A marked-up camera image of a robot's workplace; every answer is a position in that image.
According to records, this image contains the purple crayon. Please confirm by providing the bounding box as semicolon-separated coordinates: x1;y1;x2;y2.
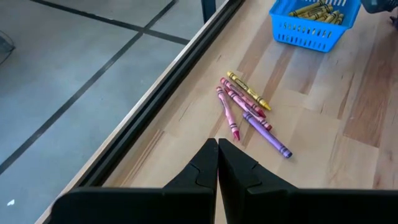
241;111;294;159

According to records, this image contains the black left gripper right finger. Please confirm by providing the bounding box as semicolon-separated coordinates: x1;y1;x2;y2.
218;138;398;224

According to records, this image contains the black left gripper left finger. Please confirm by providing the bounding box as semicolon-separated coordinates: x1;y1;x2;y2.
49;138;218;224

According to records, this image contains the blue plastic basket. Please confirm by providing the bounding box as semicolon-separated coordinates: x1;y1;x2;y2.
269;0;363;54

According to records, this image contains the red crayon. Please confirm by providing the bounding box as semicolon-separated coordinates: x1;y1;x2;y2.
216;86;241;141
220;77;267;119
223;86;274;131

